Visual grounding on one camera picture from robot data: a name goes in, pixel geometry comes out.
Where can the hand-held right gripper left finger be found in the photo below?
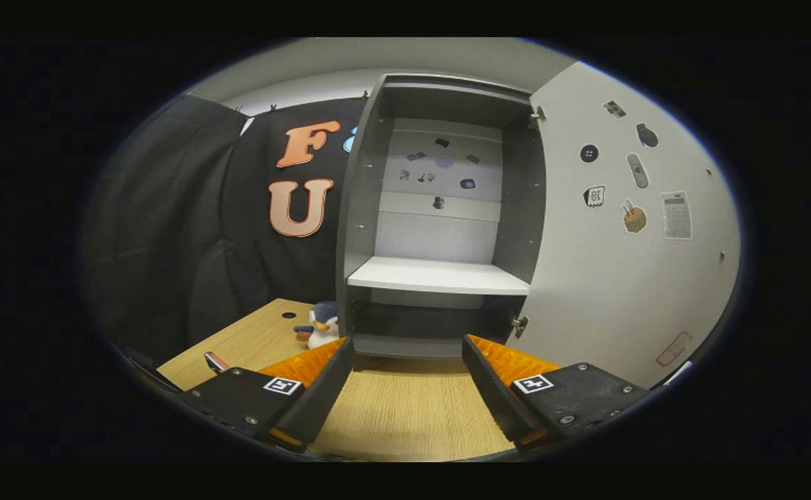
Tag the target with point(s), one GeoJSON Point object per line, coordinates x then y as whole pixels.
{"type": "Point", "coordinates": [322, 389]}

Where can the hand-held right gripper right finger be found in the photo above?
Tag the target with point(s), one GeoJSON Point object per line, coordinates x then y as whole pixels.
{"type": "Point", "coordinates": [492, 389]}

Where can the grey cabinet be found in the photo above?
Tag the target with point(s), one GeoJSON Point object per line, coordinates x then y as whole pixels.
{"type": "Point", "coordinates": [440, 274]}

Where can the white cabinet door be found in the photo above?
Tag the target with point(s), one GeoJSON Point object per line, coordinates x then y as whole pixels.
{"type": "Point", "coordinates": [621, 292]}

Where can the penguin plush toy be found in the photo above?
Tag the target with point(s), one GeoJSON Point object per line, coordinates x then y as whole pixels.
{"type": "Point", "coordinates": [322, 330]}

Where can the long patterned strip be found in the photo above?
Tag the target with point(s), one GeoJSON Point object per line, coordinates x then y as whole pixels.
{"type": "Point", "coordinates": [216, 362]}

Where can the black backdrop cloth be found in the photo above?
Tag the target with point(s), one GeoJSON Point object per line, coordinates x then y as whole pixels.
{"type": "Point", "coordinates": [169, 243]}

